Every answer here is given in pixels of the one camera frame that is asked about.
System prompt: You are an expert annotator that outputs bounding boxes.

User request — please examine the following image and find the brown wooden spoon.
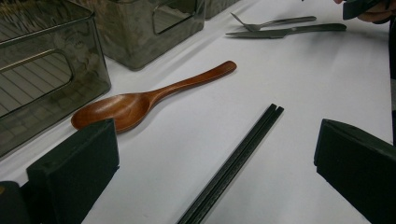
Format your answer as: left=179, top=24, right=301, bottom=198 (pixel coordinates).
left=70, top=60, right=238, bottom=134

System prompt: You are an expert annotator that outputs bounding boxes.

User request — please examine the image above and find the black chopstick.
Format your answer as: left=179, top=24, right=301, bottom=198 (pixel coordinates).
left=176, top=103, right=278, bottom=224
left=186, top=105, right=285, bottom=224

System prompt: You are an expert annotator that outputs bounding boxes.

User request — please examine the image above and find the metal fork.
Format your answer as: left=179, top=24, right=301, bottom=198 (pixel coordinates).
left=230, top=12, right=318, bottom=33

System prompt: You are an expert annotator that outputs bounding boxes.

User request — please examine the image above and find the metal knife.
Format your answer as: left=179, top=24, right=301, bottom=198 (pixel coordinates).
left=225, top=22, right=347, bottom=40

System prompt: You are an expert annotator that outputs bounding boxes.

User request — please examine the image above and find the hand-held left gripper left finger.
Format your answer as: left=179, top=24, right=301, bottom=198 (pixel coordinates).
left=26, top=118, right=120, bottom=224

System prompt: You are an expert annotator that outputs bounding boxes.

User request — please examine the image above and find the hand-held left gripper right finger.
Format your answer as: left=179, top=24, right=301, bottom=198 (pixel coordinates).
left=313, top=118, right=396, bottom=224

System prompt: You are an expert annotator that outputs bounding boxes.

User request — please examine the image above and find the smoky clear plastic bin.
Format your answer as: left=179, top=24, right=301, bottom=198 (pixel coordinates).
left=0, top=0, right=112, bottom=159
left=74, top=0, right=207, bottom=71
left=205, top=0, right=241, bottom=19

